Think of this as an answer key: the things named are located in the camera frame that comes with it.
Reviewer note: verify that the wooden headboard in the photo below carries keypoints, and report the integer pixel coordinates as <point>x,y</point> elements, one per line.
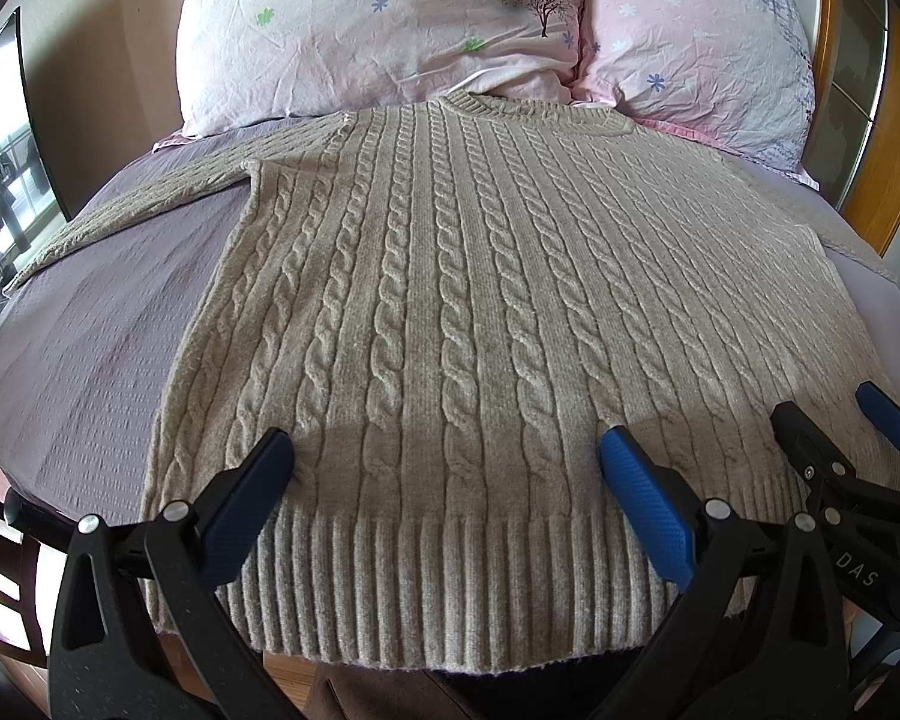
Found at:
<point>853,150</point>

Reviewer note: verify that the pink floral pillow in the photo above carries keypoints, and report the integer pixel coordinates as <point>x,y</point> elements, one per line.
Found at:
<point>736,75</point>

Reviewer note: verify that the beige cable knit sweater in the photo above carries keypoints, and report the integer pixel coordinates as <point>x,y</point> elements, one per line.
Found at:
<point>445,305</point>

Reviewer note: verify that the window with frame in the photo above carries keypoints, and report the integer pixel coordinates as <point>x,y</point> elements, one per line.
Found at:
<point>29,209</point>

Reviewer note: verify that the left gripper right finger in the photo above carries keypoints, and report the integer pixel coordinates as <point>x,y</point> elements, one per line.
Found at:
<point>756,629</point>

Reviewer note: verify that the white floral pillow with tree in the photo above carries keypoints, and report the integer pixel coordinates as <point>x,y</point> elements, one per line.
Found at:
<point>239,62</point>

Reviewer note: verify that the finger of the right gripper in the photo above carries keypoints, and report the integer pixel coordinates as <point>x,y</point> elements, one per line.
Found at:
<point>814,446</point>
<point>880,409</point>

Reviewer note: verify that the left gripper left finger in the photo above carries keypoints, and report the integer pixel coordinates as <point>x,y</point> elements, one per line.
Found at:
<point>106,660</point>

